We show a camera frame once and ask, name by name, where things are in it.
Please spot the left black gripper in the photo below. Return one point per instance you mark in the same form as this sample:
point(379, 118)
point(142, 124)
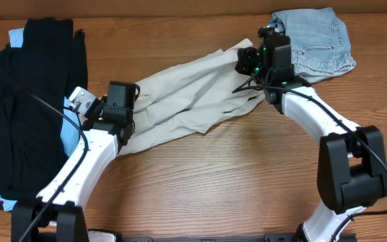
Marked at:
point(103, 99)

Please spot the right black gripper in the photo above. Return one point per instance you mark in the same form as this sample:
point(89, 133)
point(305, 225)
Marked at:
point(245, 57)

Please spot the beige khaki shorts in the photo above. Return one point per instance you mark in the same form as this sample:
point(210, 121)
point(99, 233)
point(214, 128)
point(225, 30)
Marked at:
point(189, 98)

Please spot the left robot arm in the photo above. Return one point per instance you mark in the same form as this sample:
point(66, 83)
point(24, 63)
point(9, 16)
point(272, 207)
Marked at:
point(56, 213)

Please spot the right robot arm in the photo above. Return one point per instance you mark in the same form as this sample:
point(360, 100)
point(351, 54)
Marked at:
point(352, 169)

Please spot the light blue garment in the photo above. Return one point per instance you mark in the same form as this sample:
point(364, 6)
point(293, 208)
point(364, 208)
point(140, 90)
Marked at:
point(69, 135)

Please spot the folded light blue jeans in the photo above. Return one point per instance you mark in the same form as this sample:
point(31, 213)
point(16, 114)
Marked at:
point(320, 45)

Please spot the black garment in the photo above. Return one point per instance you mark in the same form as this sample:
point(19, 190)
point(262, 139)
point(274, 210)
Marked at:
point(34, 80)

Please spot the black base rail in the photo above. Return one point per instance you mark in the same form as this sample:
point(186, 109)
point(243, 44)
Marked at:
point(213, 239)

